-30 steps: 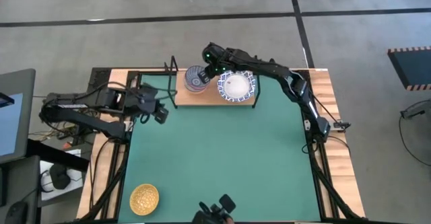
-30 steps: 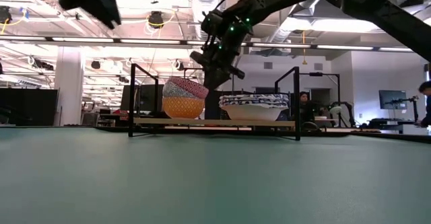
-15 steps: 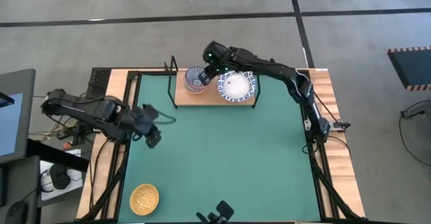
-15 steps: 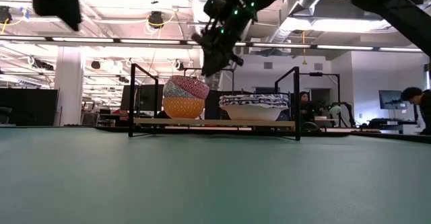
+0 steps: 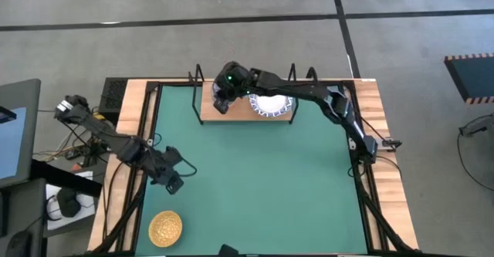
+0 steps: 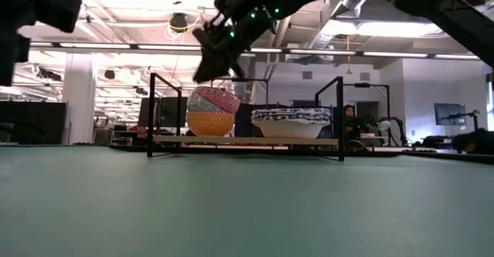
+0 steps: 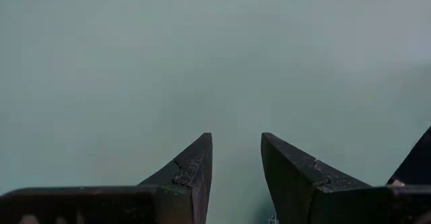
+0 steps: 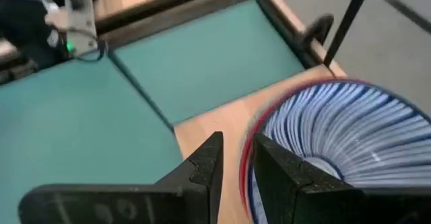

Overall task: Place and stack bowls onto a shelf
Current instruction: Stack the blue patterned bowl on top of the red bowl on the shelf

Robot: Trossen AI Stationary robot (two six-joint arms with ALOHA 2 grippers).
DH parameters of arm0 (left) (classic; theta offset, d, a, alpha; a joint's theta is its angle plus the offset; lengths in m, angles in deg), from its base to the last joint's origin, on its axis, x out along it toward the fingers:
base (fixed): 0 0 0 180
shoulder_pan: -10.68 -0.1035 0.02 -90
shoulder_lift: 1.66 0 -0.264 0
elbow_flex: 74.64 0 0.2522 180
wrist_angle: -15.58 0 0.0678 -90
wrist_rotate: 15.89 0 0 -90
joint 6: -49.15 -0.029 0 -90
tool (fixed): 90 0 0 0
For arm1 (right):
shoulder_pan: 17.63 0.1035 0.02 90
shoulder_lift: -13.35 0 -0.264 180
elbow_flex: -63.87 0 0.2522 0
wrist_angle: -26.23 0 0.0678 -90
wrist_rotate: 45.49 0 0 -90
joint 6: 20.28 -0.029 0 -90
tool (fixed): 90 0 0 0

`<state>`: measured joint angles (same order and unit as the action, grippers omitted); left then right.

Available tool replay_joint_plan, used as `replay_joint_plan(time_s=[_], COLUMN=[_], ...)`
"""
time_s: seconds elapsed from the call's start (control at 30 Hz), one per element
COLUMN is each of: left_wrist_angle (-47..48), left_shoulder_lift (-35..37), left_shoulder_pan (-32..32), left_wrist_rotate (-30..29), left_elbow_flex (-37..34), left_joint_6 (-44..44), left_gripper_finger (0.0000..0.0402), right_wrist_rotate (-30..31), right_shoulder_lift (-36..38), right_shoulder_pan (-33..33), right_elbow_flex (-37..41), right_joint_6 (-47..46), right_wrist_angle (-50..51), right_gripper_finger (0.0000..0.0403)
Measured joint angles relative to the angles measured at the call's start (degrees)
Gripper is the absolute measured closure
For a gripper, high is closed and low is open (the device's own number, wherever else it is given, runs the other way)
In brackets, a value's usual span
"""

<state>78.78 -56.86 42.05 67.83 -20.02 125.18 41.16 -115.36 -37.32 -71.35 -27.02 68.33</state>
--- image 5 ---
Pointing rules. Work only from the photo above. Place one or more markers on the black mesh box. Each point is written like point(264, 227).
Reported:
point(114, 95)

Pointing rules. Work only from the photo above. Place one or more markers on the white paper sheet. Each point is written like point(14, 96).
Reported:
point(86, 210)

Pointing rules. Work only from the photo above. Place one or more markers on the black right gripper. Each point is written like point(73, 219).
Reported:
point(229, 85)

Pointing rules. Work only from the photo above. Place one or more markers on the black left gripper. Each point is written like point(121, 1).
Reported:
point(173, 183)

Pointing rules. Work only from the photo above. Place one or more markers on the dark mat with hazard stripes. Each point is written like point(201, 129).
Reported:
point(476, 77)

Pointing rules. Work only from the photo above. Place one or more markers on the large blue white petal bowl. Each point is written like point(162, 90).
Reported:
point(270, 104)

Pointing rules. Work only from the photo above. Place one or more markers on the green table mat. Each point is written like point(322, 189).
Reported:
point(251, 180)

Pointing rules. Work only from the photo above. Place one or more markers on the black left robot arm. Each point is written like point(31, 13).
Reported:
point(116, 141)

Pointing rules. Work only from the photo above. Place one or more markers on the black desk beam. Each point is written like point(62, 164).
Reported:
point(65, 178)

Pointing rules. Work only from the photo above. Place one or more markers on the large blue screen monitor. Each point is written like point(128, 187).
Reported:
point(19, 145)

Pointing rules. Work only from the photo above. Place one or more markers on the yellow bowl with blue outside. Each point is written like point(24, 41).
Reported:
point(165, 228)

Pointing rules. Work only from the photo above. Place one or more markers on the black clamp bracket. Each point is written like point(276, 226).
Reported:
point(391, 144)

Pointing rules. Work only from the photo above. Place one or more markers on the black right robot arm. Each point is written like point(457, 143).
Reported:
point(308, 91)

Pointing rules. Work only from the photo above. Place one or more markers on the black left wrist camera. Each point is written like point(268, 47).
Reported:
point(173, 156)

